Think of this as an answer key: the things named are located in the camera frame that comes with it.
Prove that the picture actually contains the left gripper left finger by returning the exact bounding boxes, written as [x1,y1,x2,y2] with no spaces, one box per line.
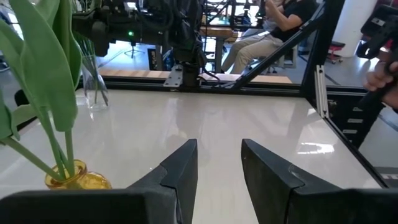
[0,138,199,224]

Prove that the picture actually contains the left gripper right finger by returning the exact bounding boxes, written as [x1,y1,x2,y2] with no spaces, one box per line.
[241,138,398,224]

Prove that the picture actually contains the clear glass vase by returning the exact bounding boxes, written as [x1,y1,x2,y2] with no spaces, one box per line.
[80,52,110,112]

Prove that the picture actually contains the yellow glass vase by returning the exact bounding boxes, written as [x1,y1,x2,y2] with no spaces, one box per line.
[44,159,113,190]

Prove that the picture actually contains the background wooden desk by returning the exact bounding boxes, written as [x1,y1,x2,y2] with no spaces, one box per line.
[198,26,240,74]

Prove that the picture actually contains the person's hand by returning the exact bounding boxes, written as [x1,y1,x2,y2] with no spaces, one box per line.
[362,51,398,110]

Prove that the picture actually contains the red black stool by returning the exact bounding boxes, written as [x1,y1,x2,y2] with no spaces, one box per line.
[326,41,346,65]

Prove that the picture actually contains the person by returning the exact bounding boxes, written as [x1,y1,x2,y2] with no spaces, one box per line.
[220,0,318,75]

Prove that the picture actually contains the white building column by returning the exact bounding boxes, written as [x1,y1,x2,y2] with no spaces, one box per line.
[331,0,379,58]

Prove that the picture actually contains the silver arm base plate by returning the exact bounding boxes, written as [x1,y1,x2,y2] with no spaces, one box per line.
[163,64,184,88]

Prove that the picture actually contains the silver frame bracket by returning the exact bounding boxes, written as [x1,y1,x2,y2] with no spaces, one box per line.
[313,64,330,119]

